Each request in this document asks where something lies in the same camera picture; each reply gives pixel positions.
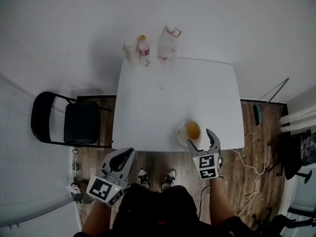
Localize person's right forearm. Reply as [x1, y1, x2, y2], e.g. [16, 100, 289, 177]
[209, 176, 236, 225]

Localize black folding chair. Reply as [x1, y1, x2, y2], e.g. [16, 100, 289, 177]
[30, 91, 113, 149]

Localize person's right shoe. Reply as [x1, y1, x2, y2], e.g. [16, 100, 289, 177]
[161, 168, 177, 191]

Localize person's left shoe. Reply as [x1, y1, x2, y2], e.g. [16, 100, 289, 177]
[137, 167, 151, 190]

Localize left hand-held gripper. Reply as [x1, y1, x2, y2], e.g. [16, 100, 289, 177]
[85, 147, 136, 207]

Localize white opaque bottle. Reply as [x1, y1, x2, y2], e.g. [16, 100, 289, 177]
[122, 41, 139, 67]

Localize person's shoe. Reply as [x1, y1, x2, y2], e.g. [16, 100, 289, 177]
[161, 168, 177, 191]
[137, 167, 151, 190]

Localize large clear plastic bottle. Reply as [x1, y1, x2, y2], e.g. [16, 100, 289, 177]
[158, 24, 183, 68]

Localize long white cable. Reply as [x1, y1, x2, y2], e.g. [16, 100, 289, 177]
[230, 148, 270, 217]

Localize white wall pipes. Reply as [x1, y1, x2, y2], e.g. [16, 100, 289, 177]
[279, 104, 316, 133]

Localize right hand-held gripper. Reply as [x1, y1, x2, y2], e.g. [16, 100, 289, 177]
[186, 128, 223, 180]

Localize person's left forearm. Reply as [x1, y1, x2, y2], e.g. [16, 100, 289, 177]
[80, 199, 117, 235]

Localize white table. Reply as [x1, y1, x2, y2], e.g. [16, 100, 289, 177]
[111, 56, 246, 153]

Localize white plate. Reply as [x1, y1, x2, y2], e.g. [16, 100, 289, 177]
[175, 118, 211, 149]

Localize bottles on floor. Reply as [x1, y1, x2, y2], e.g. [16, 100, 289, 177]
[71, 149, 80, 178]

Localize green-headed broom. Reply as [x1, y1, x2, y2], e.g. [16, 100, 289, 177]
[252, 77, 290, 126]

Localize thin black cable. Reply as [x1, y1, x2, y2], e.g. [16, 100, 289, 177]
[199, 185, 211, 220]

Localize person's black clothing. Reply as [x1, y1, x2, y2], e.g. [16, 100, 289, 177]
[73, 184, 283, 237]

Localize yellow-capped red-label bottle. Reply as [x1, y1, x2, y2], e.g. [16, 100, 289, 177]
[137, 35, 152, 67]

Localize plastic-wrapped black office chair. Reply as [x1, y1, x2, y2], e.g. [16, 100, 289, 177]
[267, 128, 316, 185]

